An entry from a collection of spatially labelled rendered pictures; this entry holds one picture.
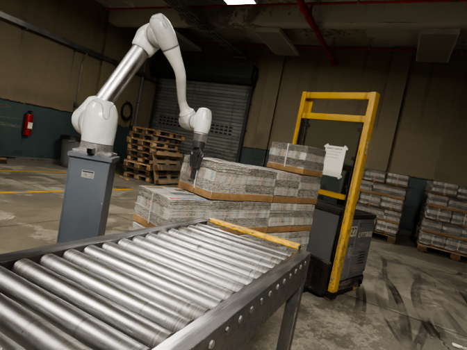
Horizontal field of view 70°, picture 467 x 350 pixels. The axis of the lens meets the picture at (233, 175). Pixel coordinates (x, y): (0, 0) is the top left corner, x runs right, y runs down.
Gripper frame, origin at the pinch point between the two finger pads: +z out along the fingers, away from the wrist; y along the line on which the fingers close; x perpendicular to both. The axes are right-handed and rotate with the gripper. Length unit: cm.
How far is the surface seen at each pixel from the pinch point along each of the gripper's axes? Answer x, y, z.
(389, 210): -521, 71, 35
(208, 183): -1.5, -14.3, 3.6
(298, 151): -91, -10, -29
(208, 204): -0.5, -19.0, 15.4
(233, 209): -23.7, -18.0, 18.2
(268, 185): -53, -18, 0
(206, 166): -2.4, -8.2, -6.2
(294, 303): 14, -99, 36
